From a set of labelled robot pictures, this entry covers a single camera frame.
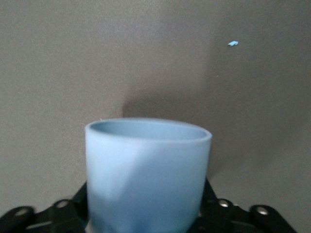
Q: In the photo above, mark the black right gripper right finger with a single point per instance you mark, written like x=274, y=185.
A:
x=238, y=219

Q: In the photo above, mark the small blue scrap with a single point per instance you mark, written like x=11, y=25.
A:
x=233, y=43

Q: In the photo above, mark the light blue cup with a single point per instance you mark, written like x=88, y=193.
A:
x=148, y=174

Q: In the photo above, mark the dark grey table mat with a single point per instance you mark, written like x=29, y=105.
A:
x=73, y=60

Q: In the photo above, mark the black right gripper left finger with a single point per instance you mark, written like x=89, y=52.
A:
x=48, y=218

